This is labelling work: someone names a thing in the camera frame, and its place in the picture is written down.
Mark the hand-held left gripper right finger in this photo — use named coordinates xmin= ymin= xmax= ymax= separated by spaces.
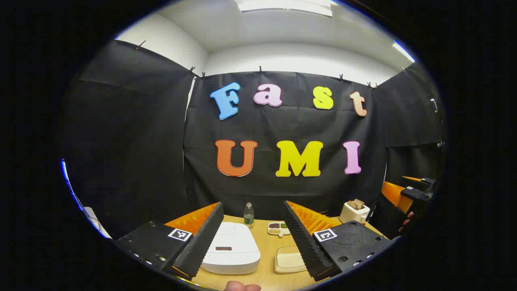
xmin=282 ymin=200 xmax=394 ymax=282

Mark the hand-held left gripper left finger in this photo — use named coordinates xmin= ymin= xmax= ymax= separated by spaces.
xmin=114 ymin=201 xmax=225 ymax=281

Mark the clear plastic rice box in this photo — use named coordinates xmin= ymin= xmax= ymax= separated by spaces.
xmin=274 ymin=246 xmax=308 ymax=274

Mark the white rice cooker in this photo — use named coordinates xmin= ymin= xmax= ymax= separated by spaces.
xmin=200 ymin=221 xmax=262 ymax=275

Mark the white compartment dish with beans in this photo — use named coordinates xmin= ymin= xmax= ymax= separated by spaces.
xmin=267 ymin=221 xmax=291 ymax=236

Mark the white toaster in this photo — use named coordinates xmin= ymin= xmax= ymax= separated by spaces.
xmin=338 ymin=199 xmax=370 ymax=224

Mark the ceiling light panel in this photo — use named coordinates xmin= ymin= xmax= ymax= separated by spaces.
xmin=234 ymin=0 xmax=334 ymax=17
xmin=392 ymin=40 xmax=416 ymax=63

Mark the bright display screen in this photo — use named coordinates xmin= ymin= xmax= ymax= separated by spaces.
xmin=61 ymin=159 xmax=83 ymax=211

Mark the white box with cable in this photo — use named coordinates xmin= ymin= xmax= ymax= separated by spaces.
xmin=83 ymin=206 xmax=112 ymax=239

